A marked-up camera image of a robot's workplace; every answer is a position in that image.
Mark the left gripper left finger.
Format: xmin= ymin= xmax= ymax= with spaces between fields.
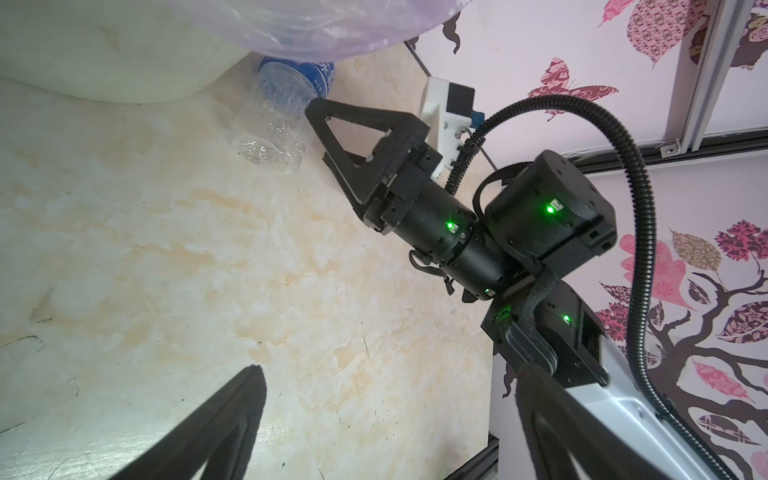
xmin=113 ymin=365 xmax=267 ymax=479

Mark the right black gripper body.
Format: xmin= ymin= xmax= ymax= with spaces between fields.
xmin=363 ymin=147 xmax=522 ymax=300

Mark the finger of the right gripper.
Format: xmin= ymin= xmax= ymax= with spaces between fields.
xmin=305 ymin=98 xmax=431 ymax=219

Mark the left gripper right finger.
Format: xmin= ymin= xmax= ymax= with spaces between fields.
xmin=516 ymin=364 xmax=657 ymax=479

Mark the blue label bottle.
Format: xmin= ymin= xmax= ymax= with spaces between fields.
xmin=231 ymin=57 xmax=336 ymax=174

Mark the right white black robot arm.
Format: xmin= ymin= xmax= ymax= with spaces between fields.
xmin=306 ymin=94 xmax=729 ymax=479

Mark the pink plastic bin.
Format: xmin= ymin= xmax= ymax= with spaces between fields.
xmin=1 ymin=1 xmax=464 ymax=104

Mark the black corrugated cable conduit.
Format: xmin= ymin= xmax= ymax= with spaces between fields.
xmin=445 ymin=94 xmax=739 ymax=480

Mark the aluminium rail back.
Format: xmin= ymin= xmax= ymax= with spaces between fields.
xmin=659 ymin=0 xmax=754 ymax=159

